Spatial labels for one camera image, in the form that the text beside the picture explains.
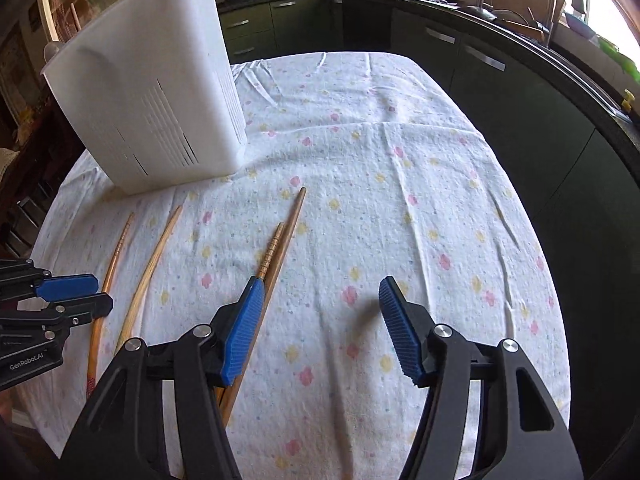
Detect white floral tablecloth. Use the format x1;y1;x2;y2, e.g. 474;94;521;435
30;51;572;480

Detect kitchen window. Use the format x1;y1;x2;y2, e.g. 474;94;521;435
575;0;640;63

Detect light wooden chopstick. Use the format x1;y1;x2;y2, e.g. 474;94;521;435
114;205;184;357
86;212;136;400

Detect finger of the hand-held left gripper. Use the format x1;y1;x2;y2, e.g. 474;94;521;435
14;293;115;342
0;259;100;306

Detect green plastic basket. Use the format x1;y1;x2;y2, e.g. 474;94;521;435
597;35;639;79

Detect white plastic utensil holder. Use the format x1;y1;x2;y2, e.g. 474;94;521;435
41;0;249;197

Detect green lower cabinets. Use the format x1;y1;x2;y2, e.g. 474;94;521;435
217;0;640;461

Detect steel kitchen sink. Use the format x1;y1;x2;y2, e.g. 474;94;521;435
525;35;632;122

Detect brown wooden chopstick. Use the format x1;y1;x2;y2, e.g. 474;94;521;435
220;187;307;428
216;222;285;406

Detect dark stone countertop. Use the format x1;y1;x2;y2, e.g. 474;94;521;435
215;0;640;178

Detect dark wooden chair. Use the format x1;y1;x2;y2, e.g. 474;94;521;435
0;35;87;261

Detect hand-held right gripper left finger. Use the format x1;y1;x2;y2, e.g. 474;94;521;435
57;277;265;480

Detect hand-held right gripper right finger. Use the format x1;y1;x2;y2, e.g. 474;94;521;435
378;276;586;480

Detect purple plastic bowl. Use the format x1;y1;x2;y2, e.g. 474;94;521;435
565;10;599;37

